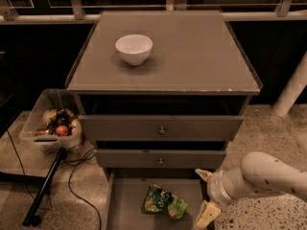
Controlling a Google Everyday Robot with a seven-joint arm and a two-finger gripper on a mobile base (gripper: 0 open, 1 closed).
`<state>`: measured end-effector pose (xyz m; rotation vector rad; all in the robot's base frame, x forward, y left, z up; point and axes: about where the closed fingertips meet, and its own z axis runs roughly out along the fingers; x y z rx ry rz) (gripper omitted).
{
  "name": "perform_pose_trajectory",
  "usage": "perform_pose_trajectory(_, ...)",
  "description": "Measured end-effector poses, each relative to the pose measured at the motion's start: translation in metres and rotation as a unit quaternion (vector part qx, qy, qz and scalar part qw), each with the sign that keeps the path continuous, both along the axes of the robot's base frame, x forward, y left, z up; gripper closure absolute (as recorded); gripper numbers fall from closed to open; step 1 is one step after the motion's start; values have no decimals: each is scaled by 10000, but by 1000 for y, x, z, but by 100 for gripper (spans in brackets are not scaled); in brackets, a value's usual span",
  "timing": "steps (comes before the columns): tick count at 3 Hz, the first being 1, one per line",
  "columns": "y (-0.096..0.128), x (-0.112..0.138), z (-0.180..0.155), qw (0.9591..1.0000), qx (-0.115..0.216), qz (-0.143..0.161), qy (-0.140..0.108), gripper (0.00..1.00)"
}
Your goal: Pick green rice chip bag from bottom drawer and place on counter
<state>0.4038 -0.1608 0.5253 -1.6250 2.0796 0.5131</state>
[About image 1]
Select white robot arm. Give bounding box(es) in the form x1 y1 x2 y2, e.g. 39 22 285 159
197 57 307 230

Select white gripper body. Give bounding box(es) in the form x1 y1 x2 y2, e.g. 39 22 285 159
207 171 234 207

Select grey top drawer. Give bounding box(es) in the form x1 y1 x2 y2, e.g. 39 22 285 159
79 115 243 141

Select grey bottom drawer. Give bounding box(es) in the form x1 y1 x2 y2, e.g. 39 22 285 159
103 168 209 230

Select red apple in bin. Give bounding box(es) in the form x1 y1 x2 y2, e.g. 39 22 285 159
56 126 69 136

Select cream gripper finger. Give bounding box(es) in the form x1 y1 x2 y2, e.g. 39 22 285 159
195 200 222 229
195 169 212 182

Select grey middle drawer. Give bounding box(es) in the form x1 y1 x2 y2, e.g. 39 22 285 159
95 149 226 169

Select grey drawer cabinet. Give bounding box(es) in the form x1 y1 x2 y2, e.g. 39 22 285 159
64 10 263 230

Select black floor cable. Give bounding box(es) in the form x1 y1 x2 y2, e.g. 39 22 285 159
62 137 103 230

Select white ceramic bowl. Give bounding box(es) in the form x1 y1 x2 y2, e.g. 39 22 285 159
115 34 154 65

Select black metal stand leg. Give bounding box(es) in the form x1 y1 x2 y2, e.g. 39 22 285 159
22 148 65 226

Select grey drawer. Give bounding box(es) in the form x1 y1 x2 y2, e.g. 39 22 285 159
103 168 209 230
95 149 226 169
79 115 243 141

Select green rice chip bag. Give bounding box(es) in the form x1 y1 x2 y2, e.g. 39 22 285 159
144 184 188 219

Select clear plastic storage bin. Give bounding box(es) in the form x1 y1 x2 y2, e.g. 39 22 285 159
19 89 83 152

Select metal window railing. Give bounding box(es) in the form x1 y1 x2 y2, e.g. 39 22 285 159
0 0 307 24

